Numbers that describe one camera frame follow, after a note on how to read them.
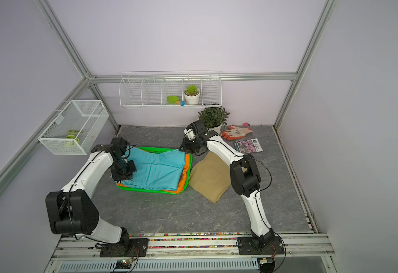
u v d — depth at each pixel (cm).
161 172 85
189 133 86
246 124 124
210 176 95
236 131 117
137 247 73
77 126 84
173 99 101
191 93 91
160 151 94
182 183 81
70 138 74
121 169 70
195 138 81
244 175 56
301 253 73
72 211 43
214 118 99
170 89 100
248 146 108
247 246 74
